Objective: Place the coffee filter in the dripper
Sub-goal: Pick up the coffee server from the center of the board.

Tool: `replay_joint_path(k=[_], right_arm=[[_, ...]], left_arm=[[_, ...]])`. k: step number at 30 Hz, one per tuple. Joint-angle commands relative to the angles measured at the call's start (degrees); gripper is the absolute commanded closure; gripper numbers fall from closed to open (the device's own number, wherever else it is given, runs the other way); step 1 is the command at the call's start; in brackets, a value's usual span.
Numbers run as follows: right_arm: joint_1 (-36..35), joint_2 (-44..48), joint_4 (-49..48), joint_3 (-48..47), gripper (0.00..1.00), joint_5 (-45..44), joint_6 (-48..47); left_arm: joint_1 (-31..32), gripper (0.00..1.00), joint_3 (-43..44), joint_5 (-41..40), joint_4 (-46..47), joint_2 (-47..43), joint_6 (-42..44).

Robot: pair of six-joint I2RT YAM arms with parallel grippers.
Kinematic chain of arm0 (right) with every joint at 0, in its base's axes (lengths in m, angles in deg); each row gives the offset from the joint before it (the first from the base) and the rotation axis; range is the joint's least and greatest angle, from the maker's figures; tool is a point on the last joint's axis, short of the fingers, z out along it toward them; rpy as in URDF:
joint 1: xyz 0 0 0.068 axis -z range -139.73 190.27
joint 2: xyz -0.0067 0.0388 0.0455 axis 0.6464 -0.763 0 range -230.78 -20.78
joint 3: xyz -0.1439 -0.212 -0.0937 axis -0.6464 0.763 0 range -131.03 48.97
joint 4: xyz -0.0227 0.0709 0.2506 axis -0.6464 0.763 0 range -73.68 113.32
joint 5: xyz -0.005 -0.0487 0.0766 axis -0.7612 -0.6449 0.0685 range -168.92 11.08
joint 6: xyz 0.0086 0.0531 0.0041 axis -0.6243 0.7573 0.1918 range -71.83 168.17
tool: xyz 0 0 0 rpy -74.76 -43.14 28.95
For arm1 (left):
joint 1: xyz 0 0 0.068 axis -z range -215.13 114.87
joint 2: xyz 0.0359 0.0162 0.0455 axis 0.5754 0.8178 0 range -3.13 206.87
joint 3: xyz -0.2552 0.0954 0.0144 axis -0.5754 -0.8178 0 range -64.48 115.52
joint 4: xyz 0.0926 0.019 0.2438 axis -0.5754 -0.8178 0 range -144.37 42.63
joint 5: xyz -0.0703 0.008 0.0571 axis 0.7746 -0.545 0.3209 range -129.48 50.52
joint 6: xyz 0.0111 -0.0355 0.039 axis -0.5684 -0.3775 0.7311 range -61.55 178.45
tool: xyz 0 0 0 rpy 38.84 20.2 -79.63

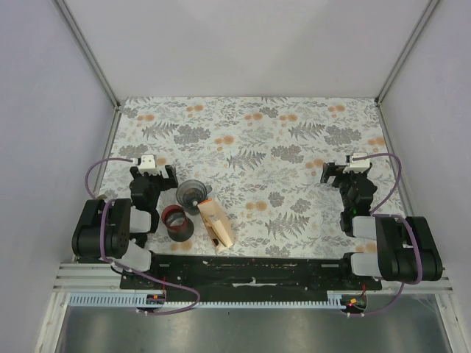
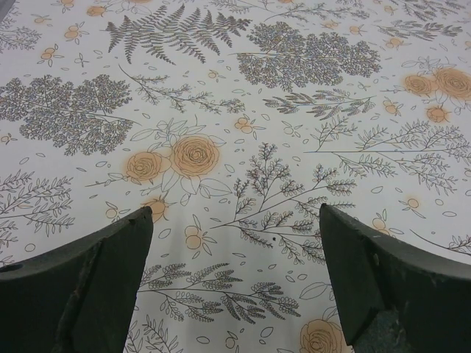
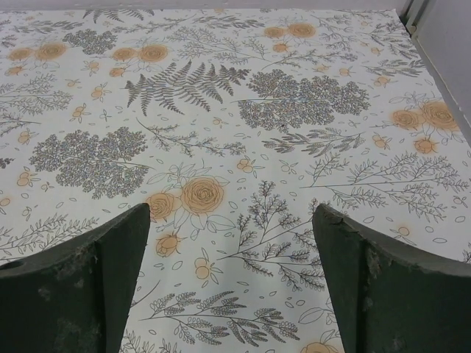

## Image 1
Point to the aluminium frame post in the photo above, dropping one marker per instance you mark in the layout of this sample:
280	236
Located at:
407	49
77	34

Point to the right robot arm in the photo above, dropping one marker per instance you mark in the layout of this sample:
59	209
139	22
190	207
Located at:
405	248

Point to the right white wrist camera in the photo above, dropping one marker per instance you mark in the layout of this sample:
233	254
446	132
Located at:
359	162

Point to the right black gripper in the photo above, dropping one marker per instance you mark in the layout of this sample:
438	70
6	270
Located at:
330	170

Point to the grey clear dripper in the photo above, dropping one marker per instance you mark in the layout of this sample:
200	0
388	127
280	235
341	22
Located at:
191	193

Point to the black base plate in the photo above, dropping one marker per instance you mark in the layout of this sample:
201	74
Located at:
248	278

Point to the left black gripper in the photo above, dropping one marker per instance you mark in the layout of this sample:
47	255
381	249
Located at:
167	183

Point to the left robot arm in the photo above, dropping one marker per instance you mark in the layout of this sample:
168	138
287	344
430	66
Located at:
105	230

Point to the white slotted cable duct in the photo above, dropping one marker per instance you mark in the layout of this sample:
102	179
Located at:
149	301

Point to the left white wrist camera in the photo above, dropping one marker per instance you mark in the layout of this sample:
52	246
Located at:
147	164

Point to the left aluminium frame post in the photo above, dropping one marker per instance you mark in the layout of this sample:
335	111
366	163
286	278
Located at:
77	34

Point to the red grey coffee server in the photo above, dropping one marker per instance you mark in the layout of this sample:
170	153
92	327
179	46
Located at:
180	228

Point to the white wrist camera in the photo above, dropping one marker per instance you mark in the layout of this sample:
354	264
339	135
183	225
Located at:
359	162
147	164

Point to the right aluminium frame post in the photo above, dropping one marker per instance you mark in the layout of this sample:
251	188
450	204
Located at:
407	49

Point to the floral table mat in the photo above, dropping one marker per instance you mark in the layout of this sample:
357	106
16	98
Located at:
263	159

